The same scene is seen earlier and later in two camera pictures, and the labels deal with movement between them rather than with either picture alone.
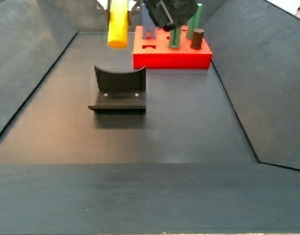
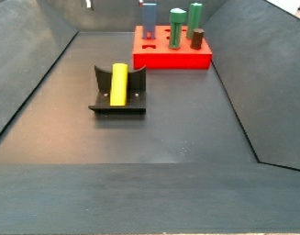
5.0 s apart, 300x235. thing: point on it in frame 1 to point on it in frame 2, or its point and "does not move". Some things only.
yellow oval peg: (118, 27) to (119, 83)
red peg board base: (153, 53) does not move
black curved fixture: (122, 92) does not move
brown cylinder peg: (198, 39) does not move
